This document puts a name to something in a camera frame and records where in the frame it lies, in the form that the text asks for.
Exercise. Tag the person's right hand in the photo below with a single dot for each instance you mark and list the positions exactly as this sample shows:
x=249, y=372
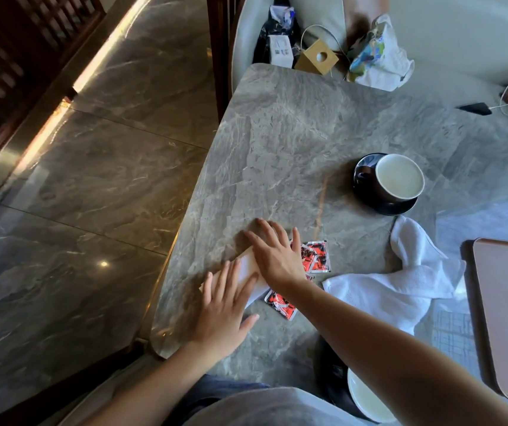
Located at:
x=280, y=266

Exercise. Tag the person's left hand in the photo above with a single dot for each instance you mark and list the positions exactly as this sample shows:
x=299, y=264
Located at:
x=220, y=314

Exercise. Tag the person's right little finger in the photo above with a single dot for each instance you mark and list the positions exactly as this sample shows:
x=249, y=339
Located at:
x=297, y=241

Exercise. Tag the person's left middle finger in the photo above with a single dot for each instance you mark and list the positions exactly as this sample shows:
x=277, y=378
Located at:
x=235, y=277

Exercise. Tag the person's left little finger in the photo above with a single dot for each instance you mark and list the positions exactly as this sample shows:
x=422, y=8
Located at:
x=207, y=286

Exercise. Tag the person's left thumb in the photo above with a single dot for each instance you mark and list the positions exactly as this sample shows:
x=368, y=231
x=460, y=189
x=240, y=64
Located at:
x=249, y=322

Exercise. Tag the person's right middle finger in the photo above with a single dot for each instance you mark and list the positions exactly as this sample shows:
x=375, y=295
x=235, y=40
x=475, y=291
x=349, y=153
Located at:
x=266, y=232

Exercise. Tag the white paper napkin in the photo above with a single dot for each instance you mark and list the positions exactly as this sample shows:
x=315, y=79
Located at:
x=249, y=267

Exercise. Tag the person's left forearm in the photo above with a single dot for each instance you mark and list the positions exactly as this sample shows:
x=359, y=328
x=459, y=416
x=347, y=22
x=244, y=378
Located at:
x=156, y=385

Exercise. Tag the person's right forearm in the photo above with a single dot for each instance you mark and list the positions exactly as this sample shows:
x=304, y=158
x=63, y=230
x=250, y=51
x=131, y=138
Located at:
x=391, y=363

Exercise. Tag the red and black sachet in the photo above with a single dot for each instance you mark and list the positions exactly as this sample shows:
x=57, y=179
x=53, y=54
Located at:
x=307, y=257
x=319, y=258
x=281, y=305

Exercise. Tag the person's blue jeans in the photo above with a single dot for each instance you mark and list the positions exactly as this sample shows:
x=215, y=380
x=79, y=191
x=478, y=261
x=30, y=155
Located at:
x=218, y=390

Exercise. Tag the person's grey shirt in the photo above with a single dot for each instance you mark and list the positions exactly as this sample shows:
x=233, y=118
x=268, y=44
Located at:
x=271, y=408

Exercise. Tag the black round saucer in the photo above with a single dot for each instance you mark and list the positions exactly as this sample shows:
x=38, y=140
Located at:
x=334, y=377

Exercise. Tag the white cloth towel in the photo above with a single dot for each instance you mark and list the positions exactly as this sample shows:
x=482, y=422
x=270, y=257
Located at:
x=396, y=288

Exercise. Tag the black cup with white inside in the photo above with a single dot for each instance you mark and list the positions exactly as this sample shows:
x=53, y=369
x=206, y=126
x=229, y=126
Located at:
x=396, y=178

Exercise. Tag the white round plate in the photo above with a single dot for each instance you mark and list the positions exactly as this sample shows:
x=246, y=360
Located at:
x=367, y=401

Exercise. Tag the small white box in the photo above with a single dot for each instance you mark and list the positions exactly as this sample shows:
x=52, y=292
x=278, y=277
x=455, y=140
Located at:
x=280, y=50

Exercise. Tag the wooden tissue box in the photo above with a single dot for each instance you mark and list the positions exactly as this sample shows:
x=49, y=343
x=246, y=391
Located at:
x=317, y=57

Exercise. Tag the colourful printed white bag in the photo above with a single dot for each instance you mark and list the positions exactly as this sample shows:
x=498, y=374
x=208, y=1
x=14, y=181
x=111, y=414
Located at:
x=380, y=57

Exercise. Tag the black plastic bag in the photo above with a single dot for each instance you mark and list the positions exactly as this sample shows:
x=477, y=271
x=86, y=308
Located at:
x=274, y=26

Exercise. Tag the black phone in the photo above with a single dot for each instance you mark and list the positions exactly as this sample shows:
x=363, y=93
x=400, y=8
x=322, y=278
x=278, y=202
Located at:
x=474, y=108

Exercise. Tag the white upholstered chair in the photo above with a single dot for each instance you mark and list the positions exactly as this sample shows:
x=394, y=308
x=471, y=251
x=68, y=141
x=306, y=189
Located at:
x=449, y=30

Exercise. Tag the dark wooden lattice screen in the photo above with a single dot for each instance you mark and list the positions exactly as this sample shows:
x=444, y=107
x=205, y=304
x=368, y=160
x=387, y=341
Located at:
x=18, y=62

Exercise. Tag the dark wooden chair frame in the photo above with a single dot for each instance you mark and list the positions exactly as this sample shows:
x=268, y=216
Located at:
x=220, y=48

